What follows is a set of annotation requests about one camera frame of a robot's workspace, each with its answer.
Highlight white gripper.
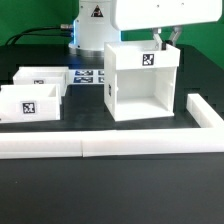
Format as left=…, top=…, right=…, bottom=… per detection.
left=111, top=0, right=222, bottom=50

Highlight white drawer cabinet box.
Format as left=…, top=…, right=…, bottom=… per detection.
left=104, top=41, right=180, bottom=121

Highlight white drawer with knob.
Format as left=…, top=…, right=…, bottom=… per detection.
left=0, top=84, right=61, bottom=123

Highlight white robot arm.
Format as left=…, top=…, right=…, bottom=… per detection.
left=69, top=0, right=223, bottom=56

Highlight white rear drawer box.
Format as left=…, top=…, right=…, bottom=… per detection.
left=13, top=67, right=69, bottom=96

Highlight white marker tag sheet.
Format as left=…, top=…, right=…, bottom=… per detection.
left=66, top=69, right=104, bottom=85

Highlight white side barrier rail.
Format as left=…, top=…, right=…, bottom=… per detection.
left=186, top=93, right=224, bottom=128

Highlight white front barrier rail right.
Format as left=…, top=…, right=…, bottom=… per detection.
left=82, top=128, right=224, bottom=157

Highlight black cables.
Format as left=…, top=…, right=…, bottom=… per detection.
left=4, top=23, right=75, bottom=47

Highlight white front barrier rail left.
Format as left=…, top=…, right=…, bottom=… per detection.
left=0, top=132, right=82, bottom=159

